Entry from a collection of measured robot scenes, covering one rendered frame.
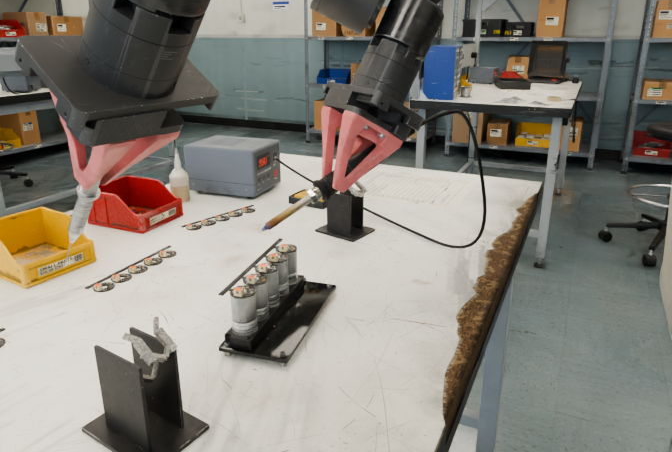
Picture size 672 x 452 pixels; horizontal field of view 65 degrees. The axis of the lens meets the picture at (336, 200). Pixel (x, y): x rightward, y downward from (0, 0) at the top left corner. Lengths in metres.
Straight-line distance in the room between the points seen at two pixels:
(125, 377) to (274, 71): 5.62
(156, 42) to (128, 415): 0.28
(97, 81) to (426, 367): 0.37
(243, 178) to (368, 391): 0.59
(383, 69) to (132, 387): 0.35
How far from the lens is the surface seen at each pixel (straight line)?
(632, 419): 1.83
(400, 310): 0.62
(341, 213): 0.81
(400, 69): 0.53
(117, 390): 0.45
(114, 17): 0.31
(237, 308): 0.52
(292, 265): 0.62
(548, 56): 3.60
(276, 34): 5.95
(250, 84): 6.16
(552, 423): 1.73
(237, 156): 0.99
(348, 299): 0.63
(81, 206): 0.42
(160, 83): 0.33
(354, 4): 0.53
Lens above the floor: 1.05
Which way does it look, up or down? 18 degrees down
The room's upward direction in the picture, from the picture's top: straight up
